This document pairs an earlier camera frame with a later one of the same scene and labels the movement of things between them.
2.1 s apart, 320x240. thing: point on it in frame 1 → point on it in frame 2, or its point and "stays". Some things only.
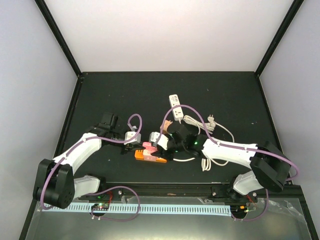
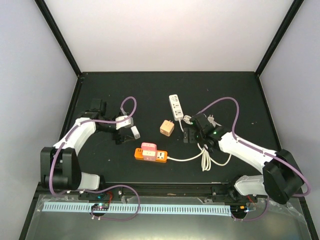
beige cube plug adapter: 166,123 stays
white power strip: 177,111 stays
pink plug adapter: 148,146 stays
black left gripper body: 128,146 → 116,137
